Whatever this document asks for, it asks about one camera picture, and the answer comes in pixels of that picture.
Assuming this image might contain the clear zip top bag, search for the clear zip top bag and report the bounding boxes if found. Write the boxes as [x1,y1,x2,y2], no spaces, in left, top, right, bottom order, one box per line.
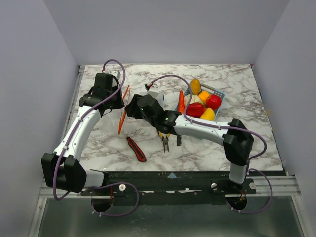
[101,85,132,135]

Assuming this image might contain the orange carrot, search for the orange carrot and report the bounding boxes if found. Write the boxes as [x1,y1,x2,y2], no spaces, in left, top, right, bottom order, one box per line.
[177,90,185,113]

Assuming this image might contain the red bell pepper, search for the red bell pepper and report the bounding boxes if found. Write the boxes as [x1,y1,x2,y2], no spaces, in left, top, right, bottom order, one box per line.
[186,102,206,118]

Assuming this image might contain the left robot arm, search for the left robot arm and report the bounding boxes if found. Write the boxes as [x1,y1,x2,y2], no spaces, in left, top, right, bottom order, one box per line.
[41,71,124,195]

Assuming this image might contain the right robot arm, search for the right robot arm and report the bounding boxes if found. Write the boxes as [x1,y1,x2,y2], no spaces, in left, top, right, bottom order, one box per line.
[125,94,254,194]

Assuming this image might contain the clear plastic screw box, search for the clear plastic screw box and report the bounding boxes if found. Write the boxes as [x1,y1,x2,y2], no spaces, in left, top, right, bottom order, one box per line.
[139,91,164,108]

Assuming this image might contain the black bit holder strip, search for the black bit holder strip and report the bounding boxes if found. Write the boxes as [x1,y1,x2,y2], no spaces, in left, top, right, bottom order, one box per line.
[176,135,182,146]

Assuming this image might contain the red black utility knife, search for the red black utility knife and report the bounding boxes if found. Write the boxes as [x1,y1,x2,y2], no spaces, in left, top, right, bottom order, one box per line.
[126,137,147,162]

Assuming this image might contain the white cauliflower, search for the white cauliflower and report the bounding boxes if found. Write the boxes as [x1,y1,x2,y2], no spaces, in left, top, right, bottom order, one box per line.
[184,94,204,106]

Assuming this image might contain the brown potato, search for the brown potato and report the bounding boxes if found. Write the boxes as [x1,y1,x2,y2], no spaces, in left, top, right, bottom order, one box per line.
[190,79,201,95]

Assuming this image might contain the orange yellow bell pepper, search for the orange yellow bell pepper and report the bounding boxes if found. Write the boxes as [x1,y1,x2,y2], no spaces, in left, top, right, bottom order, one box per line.
[198,90,211,104]

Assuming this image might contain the red apple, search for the red apple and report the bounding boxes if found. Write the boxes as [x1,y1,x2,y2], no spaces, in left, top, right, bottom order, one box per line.
[205,94,222,110]

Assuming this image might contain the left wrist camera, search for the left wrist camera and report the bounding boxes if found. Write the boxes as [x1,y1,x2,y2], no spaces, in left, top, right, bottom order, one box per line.
[109,70,121,79]

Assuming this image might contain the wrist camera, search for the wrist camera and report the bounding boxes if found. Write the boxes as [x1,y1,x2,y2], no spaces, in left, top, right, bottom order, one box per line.
[109,70,121,79]
[144,84,160,99]

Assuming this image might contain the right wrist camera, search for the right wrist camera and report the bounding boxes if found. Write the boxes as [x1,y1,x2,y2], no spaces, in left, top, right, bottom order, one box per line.
[144,84,160,99]

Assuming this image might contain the yellow handled pliers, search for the yellow handled pliers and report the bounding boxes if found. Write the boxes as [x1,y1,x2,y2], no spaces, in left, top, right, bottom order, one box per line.
[157,131,170,152]

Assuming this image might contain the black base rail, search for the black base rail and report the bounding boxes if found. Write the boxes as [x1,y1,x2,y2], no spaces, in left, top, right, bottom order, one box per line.
[81,171,285,207]

